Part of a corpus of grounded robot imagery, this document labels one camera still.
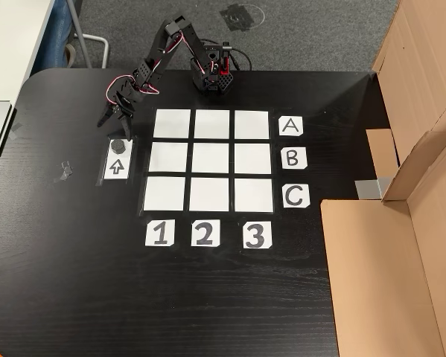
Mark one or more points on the flat grey tape piece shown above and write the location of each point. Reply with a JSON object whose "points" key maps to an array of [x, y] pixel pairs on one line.
{"points": [[16, 130]]}

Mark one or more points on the white sheet with number 3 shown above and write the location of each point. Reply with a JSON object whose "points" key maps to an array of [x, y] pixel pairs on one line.
{"points": [[257, 234]]}

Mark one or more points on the white sheet with letter C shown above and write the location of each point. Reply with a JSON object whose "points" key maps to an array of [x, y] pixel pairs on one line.
{"points": [[296, 196]]}

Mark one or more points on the crumpled grey tape piece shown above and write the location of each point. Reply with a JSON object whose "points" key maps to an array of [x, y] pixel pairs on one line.
{"points": [[64, 171]]}

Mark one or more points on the blank white paper square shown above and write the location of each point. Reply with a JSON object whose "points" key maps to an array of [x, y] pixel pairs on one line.
{"points": [[253, 158], [251, 124], [254, 195], [164, 193], [168, 157], [209, 195], [210, 157], [211, 124], [172, 123]]}

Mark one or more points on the large brown cardboard box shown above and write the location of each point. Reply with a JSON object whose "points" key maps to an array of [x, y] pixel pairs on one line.
{"points": [[423, 56], [375, 279]]}

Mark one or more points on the black round token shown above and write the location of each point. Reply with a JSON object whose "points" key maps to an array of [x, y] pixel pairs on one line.
{"points": [[118, 145]]}

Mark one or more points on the white sheet with letter B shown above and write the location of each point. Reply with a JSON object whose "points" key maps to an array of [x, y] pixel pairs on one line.
{"points": [[294, 158]]}

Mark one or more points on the white table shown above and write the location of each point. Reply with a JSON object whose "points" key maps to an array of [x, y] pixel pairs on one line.
{"points": [[10, 44]]}

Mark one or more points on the white sheet with letter A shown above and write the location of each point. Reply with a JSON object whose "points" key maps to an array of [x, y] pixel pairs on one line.
{"points": [[290, 126]]}

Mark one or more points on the white sheet with number 2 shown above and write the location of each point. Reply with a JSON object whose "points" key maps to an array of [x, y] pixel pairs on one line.
{"points": [[205, 233]]}

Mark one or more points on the person's leg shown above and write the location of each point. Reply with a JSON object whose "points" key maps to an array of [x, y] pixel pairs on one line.
{"points": [[60, 33]]}

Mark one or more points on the white sheet with arrow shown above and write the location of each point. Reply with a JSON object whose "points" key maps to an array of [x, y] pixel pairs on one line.
{"points": [[117, 167]]}

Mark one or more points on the white metal table leg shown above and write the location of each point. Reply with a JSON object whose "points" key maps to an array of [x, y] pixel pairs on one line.
{"points": [[77, 29]]}

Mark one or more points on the white sheet with number 1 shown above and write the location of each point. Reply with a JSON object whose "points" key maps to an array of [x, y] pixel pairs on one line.
{"points": [[159, 233]]}

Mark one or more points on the dark floor tape patch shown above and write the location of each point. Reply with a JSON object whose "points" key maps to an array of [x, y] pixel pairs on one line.
{"points": [[237, 18]]}

